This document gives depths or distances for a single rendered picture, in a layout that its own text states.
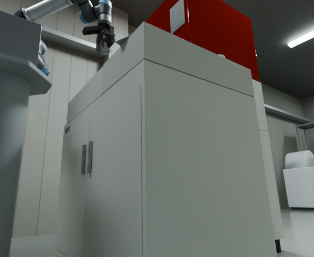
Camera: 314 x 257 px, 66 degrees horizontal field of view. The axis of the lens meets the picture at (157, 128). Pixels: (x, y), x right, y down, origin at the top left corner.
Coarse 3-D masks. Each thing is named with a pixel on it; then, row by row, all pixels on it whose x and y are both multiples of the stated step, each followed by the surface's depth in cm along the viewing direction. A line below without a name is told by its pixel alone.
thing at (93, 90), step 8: (96, 80) 116; (88, 88) 125; (96, 88) 114; (80, 96) 135; (88, 96) 123; (96, 96) 113; (72, 104) 145; (80, 104) 133; (88, 104) 121; (72, 112) 143; (80, 112) 131
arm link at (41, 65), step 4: (40, 40) 141; (40, 44) 140; (44, 44) 148; (40, 48) 138; (44, 48) 146; (40, 52) 130; (44, 52) 147; (40, 56) 115; (40, 60) 111; (44, 60) 118; (40, 64) 111; (44, 64) 113; (40, 68) 111; (44, 68) 112; (48, 68) 116; (44, 72) 113; (48, 72) 115
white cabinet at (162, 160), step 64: (64, 128) 154; (128, 128) 82; (192, 128) 86; (256, 128) 110; (64, 192) 134; (128, 192) 76; (192, 192) 79; (256, 192) 99; (64, 256) 120; (128, 256) 71; (192, 256) 73; (256, 256) 90
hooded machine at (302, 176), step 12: (288, 156) 542; (300, 156) 518; (312, 156) 523; (288, 168) 532; (300, 168) 507; (312, 168) 503; (288, 180) 525; (300, 180) 504; (312, 180) 492; (288, 192) 522; (300, 192) 501; (312, 192) 482; (300, 204) 498; (312, 204) 479
